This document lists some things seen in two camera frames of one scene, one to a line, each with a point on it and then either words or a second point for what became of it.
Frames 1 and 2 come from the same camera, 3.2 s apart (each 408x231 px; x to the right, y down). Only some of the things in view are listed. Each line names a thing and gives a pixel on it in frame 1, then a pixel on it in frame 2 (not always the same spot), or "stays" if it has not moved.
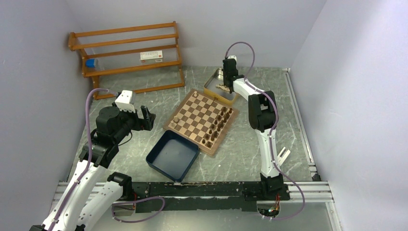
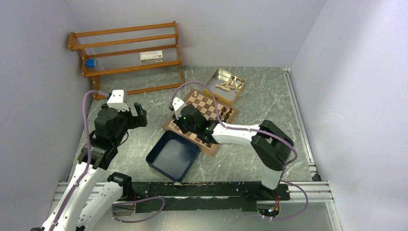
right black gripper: (223, 76) to (178, 121)
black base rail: (154, 197) stays
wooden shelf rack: (131, 59) stays
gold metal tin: (217, 78) stays
